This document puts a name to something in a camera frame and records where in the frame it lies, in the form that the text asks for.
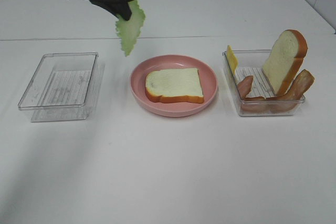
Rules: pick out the green toy lettuce leaf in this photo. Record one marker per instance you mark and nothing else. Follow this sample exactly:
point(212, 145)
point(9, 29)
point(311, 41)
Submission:
point(129, 30)

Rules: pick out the toy bread slice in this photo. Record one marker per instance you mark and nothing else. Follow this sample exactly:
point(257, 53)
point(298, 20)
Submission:
point(284, 60)
point(174, 85)

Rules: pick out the short toy bacon strip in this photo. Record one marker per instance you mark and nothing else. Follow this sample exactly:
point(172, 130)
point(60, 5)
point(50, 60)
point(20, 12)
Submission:
point(249, 90)

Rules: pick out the yellow toy cheese slice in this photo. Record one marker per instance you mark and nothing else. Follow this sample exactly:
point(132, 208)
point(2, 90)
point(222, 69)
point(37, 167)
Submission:
point(232, 60)

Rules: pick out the long toy bacon strip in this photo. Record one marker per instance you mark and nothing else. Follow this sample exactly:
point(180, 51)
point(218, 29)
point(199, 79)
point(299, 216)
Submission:
point(299, 86)

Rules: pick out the clear plastic tray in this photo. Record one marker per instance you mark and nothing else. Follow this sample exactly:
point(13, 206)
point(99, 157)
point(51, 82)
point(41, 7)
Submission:
point(250, 63)
point(64, 87)

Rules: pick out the clear plastic tray right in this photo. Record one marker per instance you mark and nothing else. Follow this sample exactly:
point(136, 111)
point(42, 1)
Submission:
point(250, 63)

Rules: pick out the clear plastic tray left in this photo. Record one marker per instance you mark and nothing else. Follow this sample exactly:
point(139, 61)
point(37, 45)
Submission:
point(64, 87)

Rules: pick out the pink plate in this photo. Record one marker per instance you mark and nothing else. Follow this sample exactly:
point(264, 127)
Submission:
point(207, 77)

